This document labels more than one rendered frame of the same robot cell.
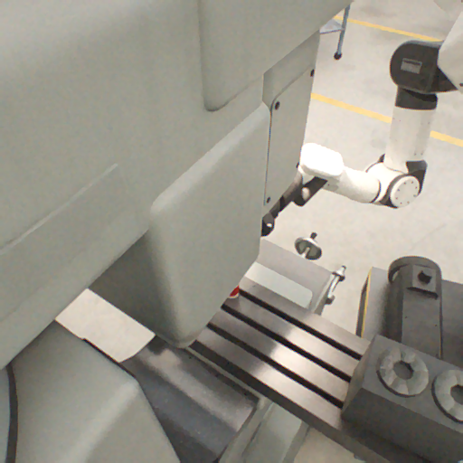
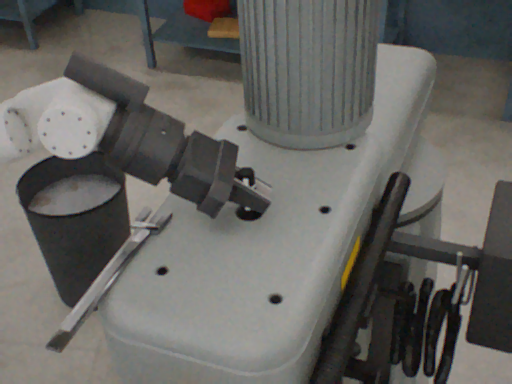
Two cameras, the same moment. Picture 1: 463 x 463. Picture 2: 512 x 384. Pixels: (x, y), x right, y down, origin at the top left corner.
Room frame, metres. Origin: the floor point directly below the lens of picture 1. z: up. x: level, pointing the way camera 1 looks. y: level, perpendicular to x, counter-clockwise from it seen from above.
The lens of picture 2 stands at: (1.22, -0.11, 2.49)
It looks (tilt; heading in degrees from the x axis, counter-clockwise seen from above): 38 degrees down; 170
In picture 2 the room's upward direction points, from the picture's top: 3 degrees counter-clockwise
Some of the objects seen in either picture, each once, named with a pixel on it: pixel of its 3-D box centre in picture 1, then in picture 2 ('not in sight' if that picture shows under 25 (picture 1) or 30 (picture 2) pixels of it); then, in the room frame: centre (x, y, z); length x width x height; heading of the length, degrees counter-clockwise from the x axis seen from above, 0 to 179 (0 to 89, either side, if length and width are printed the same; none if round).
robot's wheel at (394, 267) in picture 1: (413, 275); not in sight; (0.89, -0.73, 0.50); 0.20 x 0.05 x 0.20; 72
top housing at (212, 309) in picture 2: not in sight; (256, 249); (0.49, 0.01, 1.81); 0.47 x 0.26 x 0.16; 147
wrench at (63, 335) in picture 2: not in sight; (111, 272); (0.58, -0.18, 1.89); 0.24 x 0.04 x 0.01; 147
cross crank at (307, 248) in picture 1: (304, 254); not in sight; (0.92, -0.27, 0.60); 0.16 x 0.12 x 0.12; 147
